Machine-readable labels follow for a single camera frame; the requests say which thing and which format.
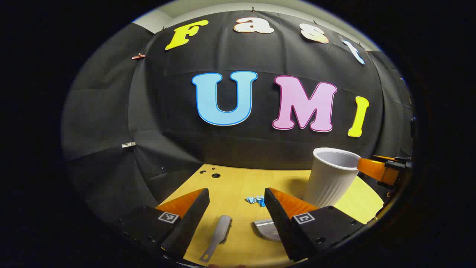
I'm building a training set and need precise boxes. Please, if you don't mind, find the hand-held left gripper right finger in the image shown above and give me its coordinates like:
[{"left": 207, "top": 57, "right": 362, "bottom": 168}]
[{"left": 264, "top": 187, "right": 366, "bottom": 262}]

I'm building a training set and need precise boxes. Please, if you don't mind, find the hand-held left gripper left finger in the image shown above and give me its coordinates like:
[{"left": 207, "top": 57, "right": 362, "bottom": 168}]
[{"left": 118, "top": 188, "right": 210, "bottom": 259}]

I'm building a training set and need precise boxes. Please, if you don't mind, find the grey dustpan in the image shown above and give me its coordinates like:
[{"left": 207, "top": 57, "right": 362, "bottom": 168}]
[{"left": 254, "top": 219, "right": 283, "bottom": 242}]

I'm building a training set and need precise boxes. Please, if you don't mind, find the small grey broom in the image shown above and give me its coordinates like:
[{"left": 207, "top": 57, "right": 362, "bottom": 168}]
[{"left": 200, "top": 215, "right": 232, "bottom": 263}]

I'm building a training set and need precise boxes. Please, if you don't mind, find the white ribbed garbage bin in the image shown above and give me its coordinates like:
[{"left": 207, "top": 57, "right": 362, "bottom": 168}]
[{"left": 303, "top": 147, "right": 361, "bottom": 208}]

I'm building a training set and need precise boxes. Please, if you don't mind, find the yellow wooden desktop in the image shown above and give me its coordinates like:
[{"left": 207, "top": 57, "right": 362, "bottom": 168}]
[{"left": 155, "top": 163, "right": 384, "bottom": 268}]

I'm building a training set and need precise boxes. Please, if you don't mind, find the black backdrop cloth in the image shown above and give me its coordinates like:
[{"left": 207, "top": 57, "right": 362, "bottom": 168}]
[{"left": 61, "top": 10, "right": 415, "bottom": 224}]

